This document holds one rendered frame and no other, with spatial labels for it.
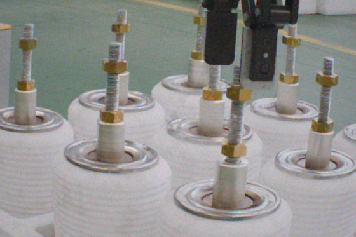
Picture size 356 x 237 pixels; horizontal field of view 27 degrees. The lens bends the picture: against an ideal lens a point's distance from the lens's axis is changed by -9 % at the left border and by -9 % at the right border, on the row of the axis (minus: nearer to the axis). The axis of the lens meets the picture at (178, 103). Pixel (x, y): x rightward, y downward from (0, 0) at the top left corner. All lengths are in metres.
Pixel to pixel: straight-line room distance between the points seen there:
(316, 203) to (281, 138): 0.17
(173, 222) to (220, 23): 0.14
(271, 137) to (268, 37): 0.29
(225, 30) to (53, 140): 0.20
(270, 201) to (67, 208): 0.16
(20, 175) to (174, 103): 0.22
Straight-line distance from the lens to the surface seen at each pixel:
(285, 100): 0.79
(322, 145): 0.63
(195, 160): 0.67
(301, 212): 0.61
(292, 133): 0.76
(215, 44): 0.56
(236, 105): 0.53
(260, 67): 0.49
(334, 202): 0.61
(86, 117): 0.76
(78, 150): 0.63
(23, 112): 0.70
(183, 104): 0.83
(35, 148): 0.67
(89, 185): 0.59
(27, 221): 0.67
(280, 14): 0.47
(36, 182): 0.69
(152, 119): 0.76
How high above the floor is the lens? 0.45
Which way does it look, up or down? 15 degrees down
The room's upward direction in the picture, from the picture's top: 4 degrees clockwise
